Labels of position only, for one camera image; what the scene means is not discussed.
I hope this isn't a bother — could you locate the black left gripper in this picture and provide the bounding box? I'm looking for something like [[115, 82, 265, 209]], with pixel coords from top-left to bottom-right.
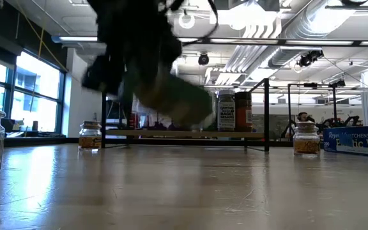
[[81, 34, 185, 96]]

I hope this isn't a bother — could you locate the black wire spice rack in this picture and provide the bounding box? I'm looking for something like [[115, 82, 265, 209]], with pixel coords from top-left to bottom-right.
[[100, 76, 270, 153]]

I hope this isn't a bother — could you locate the overhead LED light bar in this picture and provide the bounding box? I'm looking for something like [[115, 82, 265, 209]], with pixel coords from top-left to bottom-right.
[[51, 34, 368, 46]]

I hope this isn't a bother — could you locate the person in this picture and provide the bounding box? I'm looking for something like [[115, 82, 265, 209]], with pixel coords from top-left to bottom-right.
[[287, 111, 316, 140]]

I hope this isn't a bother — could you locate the blue plastic wrap box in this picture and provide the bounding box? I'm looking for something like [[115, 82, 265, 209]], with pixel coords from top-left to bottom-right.
[[323, 124, 368, 158]]

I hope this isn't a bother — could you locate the red background cabinet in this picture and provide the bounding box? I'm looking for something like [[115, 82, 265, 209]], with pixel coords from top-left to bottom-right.
[[129, 112, 141, 129]]

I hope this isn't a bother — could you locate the dark background monitor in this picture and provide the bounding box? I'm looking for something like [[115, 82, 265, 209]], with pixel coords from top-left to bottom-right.
[[106, 98, 121, 121]]

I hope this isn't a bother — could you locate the white cable coil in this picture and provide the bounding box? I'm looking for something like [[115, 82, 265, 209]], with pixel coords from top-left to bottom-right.
[[178, 11, 196, 29]]

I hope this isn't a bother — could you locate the white lid bagel seasoning jar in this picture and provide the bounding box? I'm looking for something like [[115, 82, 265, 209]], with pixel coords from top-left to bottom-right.
[[217, 89, 236, 132]]

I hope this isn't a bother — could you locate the silver ventilation duct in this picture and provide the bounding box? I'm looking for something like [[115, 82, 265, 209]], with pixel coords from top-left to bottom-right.
[[203, 0, 360, 87]]

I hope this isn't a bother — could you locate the black metal table frame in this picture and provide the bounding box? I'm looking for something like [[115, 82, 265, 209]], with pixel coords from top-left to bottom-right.
[[4, 136, 294, 148]]

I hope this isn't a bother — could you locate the large window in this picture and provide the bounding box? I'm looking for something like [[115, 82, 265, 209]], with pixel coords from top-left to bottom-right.
[[0, 47, 66, 137]]

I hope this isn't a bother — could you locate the black lid spice jar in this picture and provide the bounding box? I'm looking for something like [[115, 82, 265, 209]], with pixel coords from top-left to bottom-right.
[[234, 91, 253, 133]]

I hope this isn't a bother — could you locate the black background stand frame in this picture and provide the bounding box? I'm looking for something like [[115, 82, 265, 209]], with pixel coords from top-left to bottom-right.
[[287, 81, 347, 141]]

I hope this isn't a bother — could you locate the black track light cluster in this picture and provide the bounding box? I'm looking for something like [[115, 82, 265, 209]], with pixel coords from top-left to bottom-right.
[[297, 49, 325, 68]]

